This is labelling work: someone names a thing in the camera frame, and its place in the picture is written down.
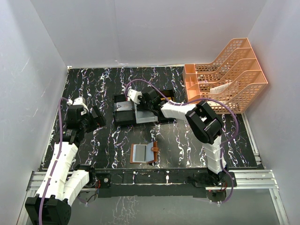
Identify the black bin with gold card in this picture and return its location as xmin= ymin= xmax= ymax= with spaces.
xmin=158 ymin=89 xmax=176 ymax=124

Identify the black plastic bin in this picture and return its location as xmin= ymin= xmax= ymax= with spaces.
xmin=113 ymin=94 xmax=136 ymax=126

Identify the grey card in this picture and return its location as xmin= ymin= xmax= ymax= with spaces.
xmin=135 ymin=145 xmax=146 ymax=162

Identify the brown leather card holder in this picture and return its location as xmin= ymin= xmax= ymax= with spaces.
xmin=130 ymin=142 xmax=159 ymax=164

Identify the orange mesh file organizer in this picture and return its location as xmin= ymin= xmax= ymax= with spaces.
xmin=183 ymin=38 xmax=268 ymax=113

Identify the white plastic bin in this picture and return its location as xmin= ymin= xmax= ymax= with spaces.
xmin=134 ymin=103 xmax=158 ymax=124

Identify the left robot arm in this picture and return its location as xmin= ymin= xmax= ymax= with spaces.
xmin=25 ymin=103 xmax=106 ymax=225

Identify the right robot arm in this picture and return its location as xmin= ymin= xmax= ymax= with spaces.
xmin=127 ymin=87 xmax=226 ymax=185

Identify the silver credit card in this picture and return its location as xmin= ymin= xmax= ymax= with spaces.
xmin=115 ymin=101 xmax=133 ymax=112

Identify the white paper in organizer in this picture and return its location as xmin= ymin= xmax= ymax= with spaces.
xmin=210 ymin=82 xmax=232 ymax=94

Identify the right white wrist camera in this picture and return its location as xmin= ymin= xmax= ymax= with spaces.
xmin=127 ymin=89 xmax=143 ymax=105

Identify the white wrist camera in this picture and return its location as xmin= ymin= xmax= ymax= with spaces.
xmin=127 ymin=89 xmax=143 ymax=105
xmin=67 ymin=97 xmax=89 ymax=115

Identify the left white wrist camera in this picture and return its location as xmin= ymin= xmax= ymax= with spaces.
xmin=67 ymin=97 xmax=89 ymax=115

